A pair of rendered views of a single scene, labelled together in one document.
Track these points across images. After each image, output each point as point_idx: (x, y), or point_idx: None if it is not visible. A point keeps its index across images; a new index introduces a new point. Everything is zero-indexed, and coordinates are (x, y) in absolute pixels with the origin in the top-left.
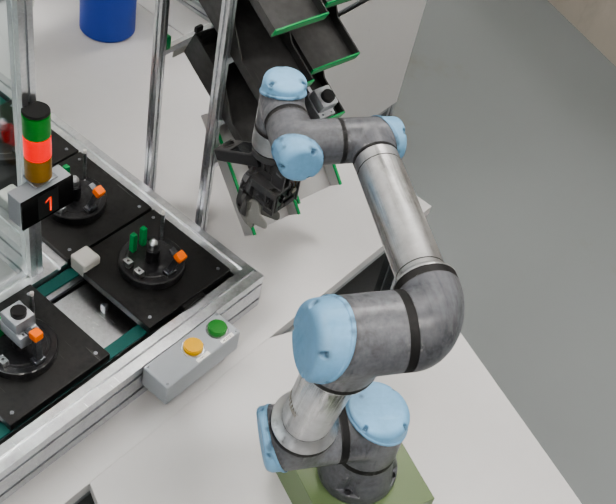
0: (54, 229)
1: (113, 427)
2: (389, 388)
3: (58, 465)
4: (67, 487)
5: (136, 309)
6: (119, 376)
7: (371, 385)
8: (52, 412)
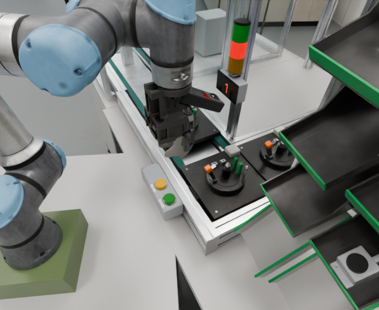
0: (256, 144)
1: (146, 165)
2: None
3: (137, 145)
4: (126, 146)
5: (194, 165)
6: (155, 152)
7: (9, 194)
8: (147, 129)
